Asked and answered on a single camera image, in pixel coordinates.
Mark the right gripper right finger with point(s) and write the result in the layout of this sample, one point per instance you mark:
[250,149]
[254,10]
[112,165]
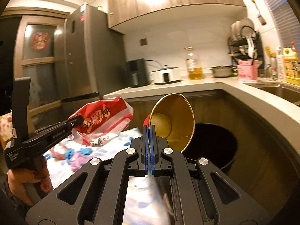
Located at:
[200,192]

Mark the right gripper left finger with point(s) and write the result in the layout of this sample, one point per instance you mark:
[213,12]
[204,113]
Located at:
[96,193]

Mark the red white snack bag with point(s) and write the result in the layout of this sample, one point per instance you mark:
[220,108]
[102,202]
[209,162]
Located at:
[103,120]

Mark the red paper cup gold inside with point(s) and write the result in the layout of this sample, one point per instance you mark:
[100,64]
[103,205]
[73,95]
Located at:
[174,120]

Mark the black trash bin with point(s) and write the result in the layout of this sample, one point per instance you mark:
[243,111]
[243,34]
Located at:
[215,143]

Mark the person left hand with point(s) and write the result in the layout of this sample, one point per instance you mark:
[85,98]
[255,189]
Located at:
[19,176]

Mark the floral box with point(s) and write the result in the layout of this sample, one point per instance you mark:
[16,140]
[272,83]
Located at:
[6,127]

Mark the pink crumpled wrapper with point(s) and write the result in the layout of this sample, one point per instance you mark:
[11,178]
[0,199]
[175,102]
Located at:
[78,162]

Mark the pink plastic bag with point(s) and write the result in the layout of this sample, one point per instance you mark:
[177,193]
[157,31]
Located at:
[58,152]

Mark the blue crumpled glove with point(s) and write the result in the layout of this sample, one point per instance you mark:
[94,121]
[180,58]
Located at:
[70,153]

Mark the wooden lower cabinet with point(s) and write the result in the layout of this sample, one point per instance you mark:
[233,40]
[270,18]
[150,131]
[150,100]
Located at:
[266,165]

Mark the red door decoration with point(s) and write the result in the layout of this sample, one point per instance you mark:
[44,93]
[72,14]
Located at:
[39,41]

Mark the black air fryer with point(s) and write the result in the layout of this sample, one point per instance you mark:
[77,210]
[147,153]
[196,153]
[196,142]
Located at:
[137,73]

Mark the grey refrigerator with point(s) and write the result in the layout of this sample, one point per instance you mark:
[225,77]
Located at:
[90,59]

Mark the white slow cooker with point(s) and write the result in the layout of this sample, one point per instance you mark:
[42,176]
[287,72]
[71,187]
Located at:
[167,75]

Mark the wooden glass door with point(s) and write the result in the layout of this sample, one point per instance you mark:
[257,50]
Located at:
[44,102]

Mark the cooking oil bottle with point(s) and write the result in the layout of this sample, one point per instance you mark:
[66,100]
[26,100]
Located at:
[194,67]

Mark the steel pot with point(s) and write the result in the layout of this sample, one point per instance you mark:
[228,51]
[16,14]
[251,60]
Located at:
[222,71]

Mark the pink utensil basket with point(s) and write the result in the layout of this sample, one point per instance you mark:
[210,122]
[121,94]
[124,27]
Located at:
[248,70]

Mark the white ladle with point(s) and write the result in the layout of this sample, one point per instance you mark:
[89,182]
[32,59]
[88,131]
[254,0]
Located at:
[251,47]

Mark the yellow detergent bottle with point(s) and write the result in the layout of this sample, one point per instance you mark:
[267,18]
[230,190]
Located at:
[291,64]

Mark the black dish rack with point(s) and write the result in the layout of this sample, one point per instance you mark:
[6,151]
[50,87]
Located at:
[238,49]

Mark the white bottle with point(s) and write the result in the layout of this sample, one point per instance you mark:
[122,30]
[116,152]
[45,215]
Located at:
[280,64]

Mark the hanging spatula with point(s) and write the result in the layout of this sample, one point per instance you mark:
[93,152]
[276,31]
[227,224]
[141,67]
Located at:
[259,16]

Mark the window blinds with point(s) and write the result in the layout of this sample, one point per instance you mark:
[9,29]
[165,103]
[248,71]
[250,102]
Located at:
[286,22]

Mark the wall socket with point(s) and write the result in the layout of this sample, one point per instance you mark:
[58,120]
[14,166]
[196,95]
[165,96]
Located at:
[143,42]

